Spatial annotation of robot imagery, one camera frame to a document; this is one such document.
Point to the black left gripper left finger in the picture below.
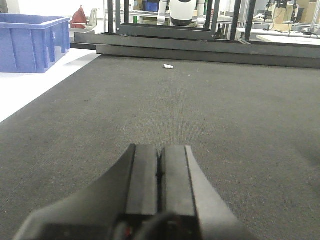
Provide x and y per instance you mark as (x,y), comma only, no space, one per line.
(128,190)

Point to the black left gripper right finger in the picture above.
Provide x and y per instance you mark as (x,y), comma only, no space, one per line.
(187,192)

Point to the dark grey table mat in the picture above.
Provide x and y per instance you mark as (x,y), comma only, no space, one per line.
(254,130)

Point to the small white paper scrap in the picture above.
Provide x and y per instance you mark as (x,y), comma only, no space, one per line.
(167,66)

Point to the white background table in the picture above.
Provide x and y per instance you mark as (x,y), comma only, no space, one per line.
(273,36)

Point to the red cone-shaped object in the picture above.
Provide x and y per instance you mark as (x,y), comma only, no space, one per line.
(79,20)

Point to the blue plastic crate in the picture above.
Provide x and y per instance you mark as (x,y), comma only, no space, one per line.
(32,43)

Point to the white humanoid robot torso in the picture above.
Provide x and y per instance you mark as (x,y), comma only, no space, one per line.
(181,12)

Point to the black metal frame rail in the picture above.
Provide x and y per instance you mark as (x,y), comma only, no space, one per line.
(218,51)

